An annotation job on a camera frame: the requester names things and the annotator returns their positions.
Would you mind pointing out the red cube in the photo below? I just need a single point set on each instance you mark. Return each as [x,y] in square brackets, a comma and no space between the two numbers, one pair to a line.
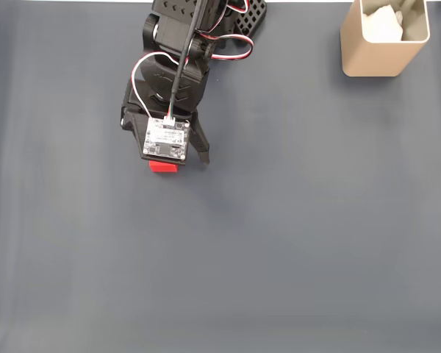
[163,168]

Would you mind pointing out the beige rectangular box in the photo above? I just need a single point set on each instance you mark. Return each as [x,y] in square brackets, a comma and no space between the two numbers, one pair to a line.
[375,59]

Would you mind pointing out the blue-grey table mat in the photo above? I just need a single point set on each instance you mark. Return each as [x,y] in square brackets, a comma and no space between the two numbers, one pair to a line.
[242,220]

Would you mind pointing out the white crumpled tissue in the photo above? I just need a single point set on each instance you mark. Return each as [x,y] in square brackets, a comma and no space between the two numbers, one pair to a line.
[382,22]

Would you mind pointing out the bare camera circuit board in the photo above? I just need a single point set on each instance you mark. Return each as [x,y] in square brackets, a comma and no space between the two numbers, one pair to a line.
[165,141]

